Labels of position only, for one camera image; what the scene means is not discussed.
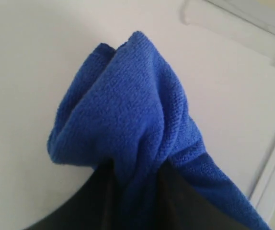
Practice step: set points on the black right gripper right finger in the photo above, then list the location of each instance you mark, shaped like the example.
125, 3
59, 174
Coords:
199, 196

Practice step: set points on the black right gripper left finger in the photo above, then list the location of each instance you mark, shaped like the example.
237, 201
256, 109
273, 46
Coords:
91, 208

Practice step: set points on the blue cloth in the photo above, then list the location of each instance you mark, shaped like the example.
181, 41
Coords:
127, 105

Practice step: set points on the clear tape back right corner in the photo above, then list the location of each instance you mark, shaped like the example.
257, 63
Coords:
250, 23

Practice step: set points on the white whiteboard with aluminium frame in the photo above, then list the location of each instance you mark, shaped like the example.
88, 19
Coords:
231, 91

